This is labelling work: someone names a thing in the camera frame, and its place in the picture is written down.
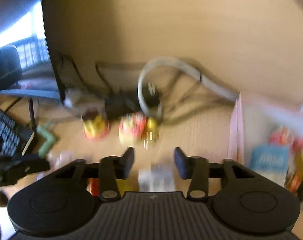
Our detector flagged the white battery charger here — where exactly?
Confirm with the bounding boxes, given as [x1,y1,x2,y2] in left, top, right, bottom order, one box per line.
[138,164,176,192]

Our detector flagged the Hello Kitty toy camera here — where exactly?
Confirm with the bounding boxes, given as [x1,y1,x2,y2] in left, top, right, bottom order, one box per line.
[118,113,147,145]

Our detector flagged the green plastic crank handle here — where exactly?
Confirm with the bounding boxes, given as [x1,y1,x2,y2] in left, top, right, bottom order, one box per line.
[36,122,56,158]

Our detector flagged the black power adapter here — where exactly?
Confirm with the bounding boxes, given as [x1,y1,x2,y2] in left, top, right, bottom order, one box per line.
[104,80,162,120]

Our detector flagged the pink cardboard box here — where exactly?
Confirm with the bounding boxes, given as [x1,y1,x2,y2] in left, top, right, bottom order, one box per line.
[228,93,303,195]

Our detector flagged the black mechanical keyboard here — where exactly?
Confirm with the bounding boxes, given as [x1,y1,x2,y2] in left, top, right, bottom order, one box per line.
[0,109,35,157]

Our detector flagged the black computer monitor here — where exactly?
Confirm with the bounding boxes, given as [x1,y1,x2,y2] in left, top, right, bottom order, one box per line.
[41,0,66,101]

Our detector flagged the yellow bell keychain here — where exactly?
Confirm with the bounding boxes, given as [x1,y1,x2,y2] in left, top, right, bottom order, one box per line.
[142,117,159,150]

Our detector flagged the thick grey cable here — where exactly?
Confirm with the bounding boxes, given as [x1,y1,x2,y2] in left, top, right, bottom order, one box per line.
[137,57,238,117]

